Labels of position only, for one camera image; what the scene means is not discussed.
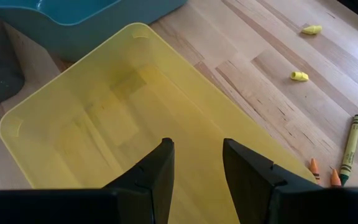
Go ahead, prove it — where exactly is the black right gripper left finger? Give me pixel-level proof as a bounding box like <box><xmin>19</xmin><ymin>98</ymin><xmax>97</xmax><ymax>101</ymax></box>
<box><xmin>0</xmin><ymin>138</ymin><xmax>175</xmax><ymax>224</ymax></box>

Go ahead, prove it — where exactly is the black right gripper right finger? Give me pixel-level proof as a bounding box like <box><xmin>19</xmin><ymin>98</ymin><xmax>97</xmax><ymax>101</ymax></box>
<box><xmin>223</xmin><ymin>138</ymin><xmax>358</xmax><ymax>224</ymax></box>

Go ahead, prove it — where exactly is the orange crayon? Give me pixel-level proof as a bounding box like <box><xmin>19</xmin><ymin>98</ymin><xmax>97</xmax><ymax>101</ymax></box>
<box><xmin>309</xmin><ymin>157</ymin><xmax>321</xmax><ymax>185</ymax></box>
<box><xmin>330</xmin><ymin>168</ymin><xmax>342</xmax><ymax>188</ymax></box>

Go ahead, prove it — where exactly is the yellow translucent plastic bin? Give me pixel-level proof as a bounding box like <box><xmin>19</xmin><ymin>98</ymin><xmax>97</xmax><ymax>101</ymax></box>
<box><xmin>0</xmin><ymin>22</ymin><xmax>316</xmax><ymax>224</ymax></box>

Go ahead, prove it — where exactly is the yellow-green crayon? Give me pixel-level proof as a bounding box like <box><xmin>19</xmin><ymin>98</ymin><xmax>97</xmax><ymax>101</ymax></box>
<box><xmin>339</xmin><ymin>114</ymin><xmax>358</xmax><ymax>187</ymax></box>

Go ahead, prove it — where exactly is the teal plastic bin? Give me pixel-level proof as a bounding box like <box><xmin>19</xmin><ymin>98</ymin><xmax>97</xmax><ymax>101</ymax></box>
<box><xmin>0</xmin><ymin>0</ymin><xmax>188</xmax><ymax>63</ymax></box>

